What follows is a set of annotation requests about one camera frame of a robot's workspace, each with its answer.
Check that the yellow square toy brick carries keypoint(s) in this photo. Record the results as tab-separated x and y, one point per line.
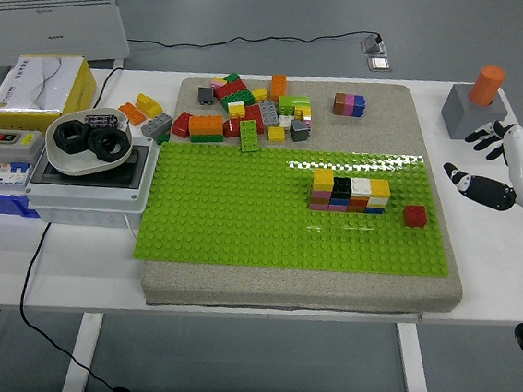
379	187
323	176

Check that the red square toy brick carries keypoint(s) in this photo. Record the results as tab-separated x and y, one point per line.
414	216

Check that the pale yellow toy brick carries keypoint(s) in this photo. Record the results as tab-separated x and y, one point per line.
377	201

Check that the blue toy brick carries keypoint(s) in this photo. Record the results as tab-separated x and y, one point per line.
340	201
375	210

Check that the white square toy brick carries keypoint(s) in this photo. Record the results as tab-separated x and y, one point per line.
360	186

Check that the orange square toy brick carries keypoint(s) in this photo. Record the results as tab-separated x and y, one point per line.
358	200

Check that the black square toy brick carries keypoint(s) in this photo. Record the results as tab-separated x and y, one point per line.
341	186

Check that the magenta square toy brick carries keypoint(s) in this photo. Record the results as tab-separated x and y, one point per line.
321	193

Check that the large lime toy brick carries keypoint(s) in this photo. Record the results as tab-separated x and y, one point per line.
293	104

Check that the small white toy brick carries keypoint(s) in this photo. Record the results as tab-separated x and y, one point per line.
285	122

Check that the orange long toy brick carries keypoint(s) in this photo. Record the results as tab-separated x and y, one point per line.
278	86
205	126

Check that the grey long toy brick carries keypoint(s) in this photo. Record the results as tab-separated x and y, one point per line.
157	125
268	112

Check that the lime long toy brick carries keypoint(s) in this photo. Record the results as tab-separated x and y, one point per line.
250	134

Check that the green studded baseplate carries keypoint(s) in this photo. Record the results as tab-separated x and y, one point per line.
242	203

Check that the yellow white toy brick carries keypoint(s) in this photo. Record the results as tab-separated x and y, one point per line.
236	109

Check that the large red toy brick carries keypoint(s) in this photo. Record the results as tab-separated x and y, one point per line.
229	90

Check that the small green toy brick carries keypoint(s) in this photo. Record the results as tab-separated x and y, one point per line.
231	77

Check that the green long toy brick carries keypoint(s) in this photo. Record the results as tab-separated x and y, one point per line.
207	138

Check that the dark grey toy brick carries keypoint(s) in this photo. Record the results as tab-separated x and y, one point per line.
205	95

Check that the red sloped toy brick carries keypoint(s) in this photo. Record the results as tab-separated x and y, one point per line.
181	124

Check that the yellow sloped toy brick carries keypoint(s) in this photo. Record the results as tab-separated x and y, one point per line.
149	104

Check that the orange flat toy brick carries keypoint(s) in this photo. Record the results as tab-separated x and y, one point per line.
132	111

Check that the grey block holder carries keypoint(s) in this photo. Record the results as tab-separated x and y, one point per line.
464	113

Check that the orange cylinder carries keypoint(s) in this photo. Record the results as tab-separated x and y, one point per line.
485	85

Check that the closed metal floor socket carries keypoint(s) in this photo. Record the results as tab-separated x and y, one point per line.
379	64

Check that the multicolour stacked brick tower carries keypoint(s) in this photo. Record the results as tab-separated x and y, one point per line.
349	106

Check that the open metal floor socket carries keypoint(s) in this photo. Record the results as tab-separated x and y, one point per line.
373	44

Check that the white table leg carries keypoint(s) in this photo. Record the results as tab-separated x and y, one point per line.
413	373
81	355

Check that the small yellow pink brick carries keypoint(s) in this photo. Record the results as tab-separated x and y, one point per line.
304	113

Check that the dark grey sloped brick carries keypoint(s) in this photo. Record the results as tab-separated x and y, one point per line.
299	130

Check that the grey-brown foam mat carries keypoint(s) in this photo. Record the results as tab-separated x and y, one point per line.
280	295

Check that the dark green long brick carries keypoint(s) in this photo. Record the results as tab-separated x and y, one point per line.
238	97

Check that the small pink white brick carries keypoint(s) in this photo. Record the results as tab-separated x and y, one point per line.
218	81

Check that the small dark green brick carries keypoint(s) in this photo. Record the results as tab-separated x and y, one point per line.
162	138

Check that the small black terminal part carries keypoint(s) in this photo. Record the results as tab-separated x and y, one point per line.
102	120

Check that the large black hex nut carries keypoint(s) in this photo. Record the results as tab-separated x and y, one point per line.
61	137
94	145

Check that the white bowl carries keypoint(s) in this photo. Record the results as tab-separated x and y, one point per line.
74	164

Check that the yellow white tissue box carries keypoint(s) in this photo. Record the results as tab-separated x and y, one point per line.
36	86

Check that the white panel heater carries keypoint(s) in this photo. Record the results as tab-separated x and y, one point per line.
51	23

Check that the white blue circuit breaker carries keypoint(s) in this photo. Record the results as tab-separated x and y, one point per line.
4	176

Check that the white electrical enclosure box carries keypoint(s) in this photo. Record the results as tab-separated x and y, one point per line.
85	197

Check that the grey push-button switch box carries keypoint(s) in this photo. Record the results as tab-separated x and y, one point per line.
7	146

